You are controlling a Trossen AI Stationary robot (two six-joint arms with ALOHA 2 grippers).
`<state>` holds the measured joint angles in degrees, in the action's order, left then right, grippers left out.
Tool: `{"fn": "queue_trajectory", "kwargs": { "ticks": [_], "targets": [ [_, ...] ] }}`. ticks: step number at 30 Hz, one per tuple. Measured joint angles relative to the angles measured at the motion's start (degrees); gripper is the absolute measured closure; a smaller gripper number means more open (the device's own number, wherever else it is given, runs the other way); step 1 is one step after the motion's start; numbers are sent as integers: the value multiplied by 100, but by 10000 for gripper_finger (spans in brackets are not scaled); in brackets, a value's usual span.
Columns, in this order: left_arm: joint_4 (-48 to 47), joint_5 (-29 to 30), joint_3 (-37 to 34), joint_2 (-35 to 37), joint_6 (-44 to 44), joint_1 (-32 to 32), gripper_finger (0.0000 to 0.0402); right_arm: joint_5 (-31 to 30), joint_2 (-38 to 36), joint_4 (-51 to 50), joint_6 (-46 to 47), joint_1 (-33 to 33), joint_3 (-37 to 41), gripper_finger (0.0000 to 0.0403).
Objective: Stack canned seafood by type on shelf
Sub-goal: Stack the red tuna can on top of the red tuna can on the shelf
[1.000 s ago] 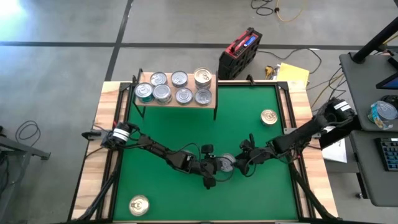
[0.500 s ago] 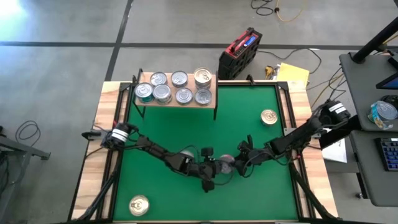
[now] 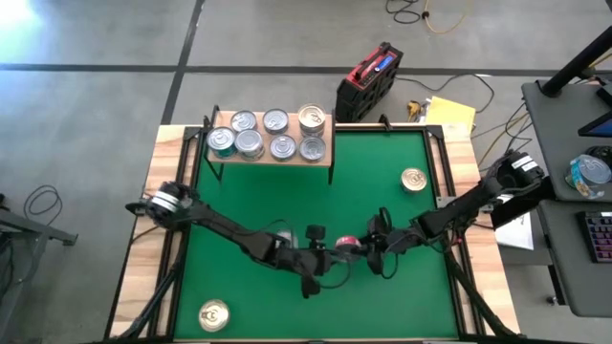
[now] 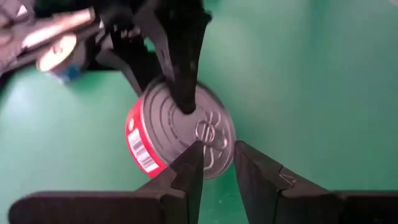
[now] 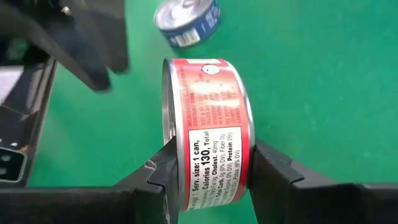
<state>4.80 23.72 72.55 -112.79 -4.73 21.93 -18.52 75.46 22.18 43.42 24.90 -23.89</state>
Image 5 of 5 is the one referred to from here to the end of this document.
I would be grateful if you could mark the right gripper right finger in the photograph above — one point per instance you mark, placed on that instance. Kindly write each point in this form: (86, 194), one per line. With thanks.
(311, 202)

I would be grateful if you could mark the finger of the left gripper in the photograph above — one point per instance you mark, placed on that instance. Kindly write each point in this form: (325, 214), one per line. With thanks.
(68, 46)
(112, 37)

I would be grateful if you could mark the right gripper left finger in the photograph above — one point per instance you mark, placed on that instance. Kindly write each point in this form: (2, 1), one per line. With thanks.
(93, 205)

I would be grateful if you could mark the blue label tuna can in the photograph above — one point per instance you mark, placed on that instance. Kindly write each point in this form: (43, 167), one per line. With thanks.
(186, 18)

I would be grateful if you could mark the silver-lid seafood can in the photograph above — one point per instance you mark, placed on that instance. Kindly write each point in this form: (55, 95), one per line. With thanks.
(214, 124)

